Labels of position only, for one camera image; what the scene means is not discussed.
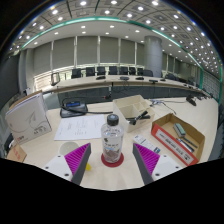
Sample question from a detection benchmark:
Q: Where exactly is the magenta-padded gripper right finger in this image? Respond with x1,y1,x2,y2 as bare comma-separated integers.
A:
132,142,183,186

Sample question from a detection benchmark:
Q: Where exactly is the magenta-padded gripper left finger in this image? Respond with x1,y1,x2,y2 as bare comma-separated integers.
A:
41,142,92,186

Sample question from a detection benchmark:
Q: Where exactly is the clear black-capped water bottle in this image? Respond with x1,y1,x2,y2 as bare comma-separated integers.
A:
100,113,125,164

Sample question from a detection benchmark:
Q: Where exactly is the small white packet box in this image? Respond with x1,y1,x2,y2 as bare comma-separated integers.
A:
133,134,162,154

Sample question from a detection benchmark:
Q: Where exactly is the brown red-labelled cardboard box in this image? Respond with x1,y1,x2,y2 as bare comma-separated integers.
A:
150,112,206,167

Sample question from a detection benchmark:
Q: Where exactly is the white printed paper sheet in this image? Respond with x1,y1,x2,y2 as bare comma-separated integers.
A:
53,114,107,142

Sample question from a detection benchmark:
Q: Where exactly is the flat round red coaster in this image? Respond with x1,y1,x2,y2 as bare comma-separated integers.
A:
100,152,125,168

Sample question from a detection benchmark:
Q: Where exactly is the green board eraser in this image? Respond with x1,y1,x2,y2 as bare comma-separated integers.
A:
172,122,187,139

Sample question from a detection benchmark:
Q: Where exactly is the black desk console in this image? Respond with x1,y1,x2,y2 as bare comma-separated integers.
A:
59,98,89,119

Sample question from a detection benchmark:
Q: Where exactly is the white desk organizer box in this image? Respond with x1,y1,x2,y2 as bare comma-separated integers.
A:
112,94,156,133

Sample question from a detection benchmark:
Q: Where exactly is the white cardboard box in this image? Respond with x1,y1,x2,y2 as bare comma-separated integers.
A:
4,92,53,145

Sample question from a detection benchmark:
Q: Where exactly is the long curved conference desk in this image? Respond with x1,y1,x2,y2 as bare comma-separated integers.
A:
43,74,208,102

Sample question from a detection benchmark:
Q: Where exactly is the row of black office chairs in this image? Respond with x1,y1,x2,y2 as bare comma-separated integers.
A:
49,65,201,86

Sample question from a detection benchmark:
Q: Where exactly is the group of ceiling lights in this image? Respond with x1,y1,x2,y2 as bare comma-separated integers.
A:
8,0,224,76

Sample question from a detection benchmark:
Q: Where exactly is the black handled tool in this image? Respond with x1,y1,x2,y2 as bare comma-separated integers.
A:
128,110,151,126

